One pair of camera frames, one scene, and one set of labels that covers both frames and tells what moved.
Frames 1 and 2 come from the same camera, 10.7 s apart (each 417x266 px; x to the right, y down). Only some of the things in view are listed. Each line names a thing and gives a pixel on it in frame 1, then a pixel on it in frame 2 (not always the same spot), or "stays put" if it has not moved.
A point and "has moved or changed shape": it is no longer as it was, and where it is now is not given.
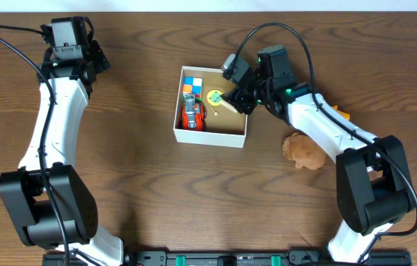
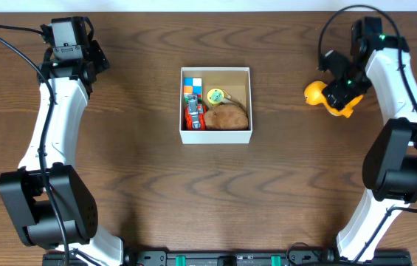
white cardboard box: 223,126 stays put
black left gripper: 100,56 stays put
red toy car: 193,114 has moved or changed shape
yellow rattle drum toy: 214,98 stays put
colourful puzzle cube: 193,85 stays put
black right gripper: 239,98 to 336,97
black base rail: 239,257 stays put
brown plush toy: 303,150 to 225,117
